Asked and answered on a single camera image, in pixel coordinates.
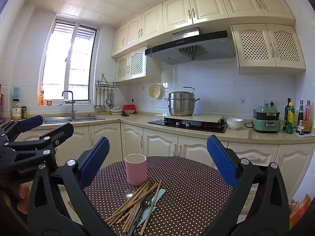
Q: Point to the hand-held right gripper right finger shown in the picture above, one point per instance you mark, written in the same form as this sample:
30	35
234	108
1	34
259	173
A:
221	162

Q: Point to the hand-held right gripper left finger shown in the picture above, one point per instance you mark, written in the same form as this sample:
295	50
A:
94	162

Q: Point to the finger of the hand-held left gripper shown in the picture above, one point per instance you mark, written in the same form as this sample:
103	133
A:
29	123
59	132

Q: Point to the pink cup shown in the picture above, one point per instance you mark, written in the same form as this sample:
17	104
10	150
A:
135	172

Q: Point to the pile of wooden chopsticks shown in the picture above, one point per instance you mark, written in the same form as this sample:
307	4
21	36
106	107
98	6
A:
140	192

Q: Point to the light teal knife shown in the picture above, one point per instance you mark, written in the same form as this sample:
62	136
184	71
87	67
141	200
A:
161	193

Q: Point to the person's left hand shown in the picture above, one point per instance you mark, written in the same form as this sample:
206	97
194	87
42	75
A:
23	191

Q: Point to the small green jar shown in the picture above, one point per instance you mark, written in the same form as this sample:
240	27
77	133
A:
23	113

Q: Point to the glass jar beige contents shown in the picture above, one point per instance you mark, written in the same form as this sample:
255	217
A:
16	110

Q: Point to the orange bottle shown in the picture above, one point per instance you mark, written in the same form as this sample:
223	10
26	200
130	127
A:
41	99

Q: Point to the small red jar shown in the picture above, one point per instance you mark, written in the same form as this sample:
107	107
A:
49	102

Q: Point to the stainless steel sink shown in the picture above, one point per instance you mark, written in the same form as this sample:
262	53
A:
86	118

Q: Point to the metal faucet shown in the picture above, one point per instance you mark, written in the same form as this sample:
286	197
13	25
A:
72	103

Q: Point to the white bowl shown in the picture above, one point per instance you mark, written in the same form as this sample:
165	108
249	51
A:
129	112
234	124

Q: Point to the metal ladle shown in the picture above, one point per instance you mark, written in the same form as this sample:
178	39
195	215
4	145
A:
96	107

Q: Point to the brown polka dot tablecloth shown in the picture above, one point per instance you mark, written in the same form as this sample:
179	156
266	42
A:
192	201

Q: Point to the metal spatula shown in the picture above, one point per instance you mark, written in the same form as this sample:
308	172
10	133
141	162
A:
104	107

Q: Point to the stack of white dishes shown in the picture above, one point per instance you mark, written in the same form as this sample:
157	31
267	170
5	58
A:
116	111

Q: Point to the metal skimmer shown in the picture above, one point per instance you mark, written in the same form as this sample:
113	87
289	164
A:
108	101

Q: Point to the green electric cooker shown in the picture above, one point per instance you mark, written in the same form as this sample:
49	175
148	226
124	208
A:
267	125

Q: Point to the metal serving spoon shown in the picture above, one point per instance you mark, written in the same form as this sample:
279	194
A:
112	104

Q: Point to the black gas cooktop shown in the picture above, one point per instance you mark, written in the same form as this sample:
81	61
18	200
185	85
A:
172	124

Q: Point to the red container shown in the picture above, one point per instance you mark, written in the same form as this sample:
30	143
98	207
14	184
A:
129	107

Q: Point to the cream base cabinets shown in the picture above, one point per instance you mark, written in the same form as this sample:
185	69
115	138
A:
157	140

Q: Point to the white framed window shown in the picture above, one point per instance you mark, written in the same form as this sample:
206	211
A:
73	66

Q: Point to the stainless steel steamer pot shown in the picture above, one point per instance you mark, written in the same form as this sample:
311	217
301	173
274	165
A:
181	105

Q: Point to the green bottle yellow label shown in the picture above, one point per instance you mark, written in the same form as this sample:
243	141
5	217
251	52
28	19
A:
290	120

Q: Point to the dark olive oil bottle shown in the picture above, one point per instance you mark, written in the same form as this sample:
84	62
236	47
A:
286	113

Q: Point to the dark sauce bottle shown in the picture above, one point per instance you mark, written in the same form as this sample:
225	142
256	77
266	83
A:
300	118

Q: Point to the orange printed bag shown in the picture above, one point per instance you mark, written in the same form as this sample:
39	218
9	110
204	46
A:
300	209

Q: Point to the cream perforated round tray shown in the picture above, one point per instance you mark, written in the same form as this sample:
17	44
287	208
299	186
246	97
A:
154	91

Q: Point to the reddish sauce bottle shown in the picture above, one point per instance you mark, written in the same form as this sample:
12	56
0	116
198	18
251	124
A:
308	120

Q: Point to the narrow cream lattice cabinet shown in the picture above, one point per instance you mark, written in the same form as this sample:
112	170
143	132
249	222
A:
136	64

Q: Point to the wide cream lattice cabinet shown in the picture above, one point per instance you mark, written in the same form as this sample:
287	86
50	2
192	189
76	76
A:
253	44

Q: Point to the grey range hood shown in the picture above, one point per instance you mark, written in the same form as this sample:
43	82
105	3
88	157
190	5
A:
196	41

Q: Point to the cream upper cabinets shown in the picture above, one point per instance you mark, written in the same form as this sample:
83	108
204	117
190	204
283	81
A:
206	5

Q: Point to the blue wall holder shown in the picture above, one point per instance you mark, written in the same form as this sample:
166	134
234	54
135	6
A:
16	92

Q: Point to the metal wall utensil rack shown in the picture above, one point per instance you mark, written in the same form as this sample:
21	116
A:
108	84

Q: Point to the white wall outlet black plug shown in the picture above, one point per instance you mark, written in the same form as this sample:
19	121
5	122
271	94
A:
134	100

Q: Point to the white double wall outlet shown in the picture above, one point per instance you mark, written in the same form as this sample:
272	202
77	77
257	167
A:
269	102

